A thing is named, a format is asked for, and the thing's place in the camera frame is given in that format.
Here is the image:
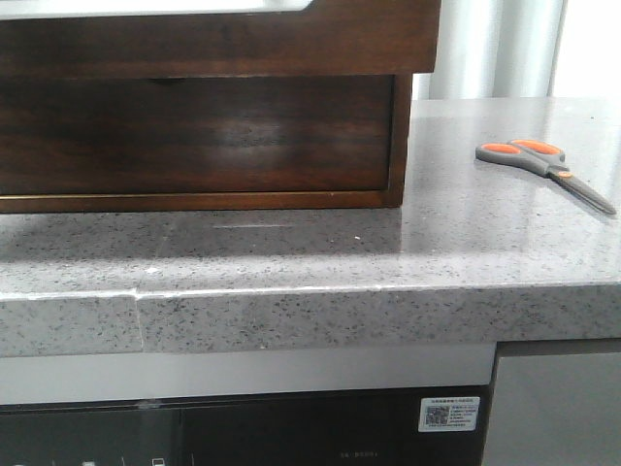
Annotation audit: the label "wooden drawer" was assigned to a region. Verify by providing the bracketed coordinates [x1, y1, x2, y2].
[1, 1, 441, 79]
[0, 74, 395, 197]

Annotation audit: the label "grey orange scissors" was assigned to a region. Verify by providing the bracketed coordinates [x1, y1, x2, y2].
[475, 139, 616, 216]

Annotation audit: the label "dark wooden drawer cabinet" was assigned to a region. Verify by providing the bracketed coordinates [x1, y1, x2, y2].
[0, 72, 413, 215]

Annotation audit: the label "black built-in appliance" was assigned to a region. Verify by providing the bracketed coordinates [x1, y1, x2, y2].
[1, 385, 490, 465]

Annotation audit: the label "white QR code sticker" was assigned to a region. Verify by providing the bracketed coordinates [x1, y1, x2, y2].
[418, 396, 481, 433]

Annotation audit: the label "white grey curtain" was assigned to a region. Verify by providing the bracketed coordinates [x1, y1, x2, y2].
[412, 1, 567, 100]

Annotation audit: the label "grey cabinet door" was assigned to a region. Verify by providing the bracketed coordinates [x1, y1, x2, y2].
[482, 339, 620, 465]

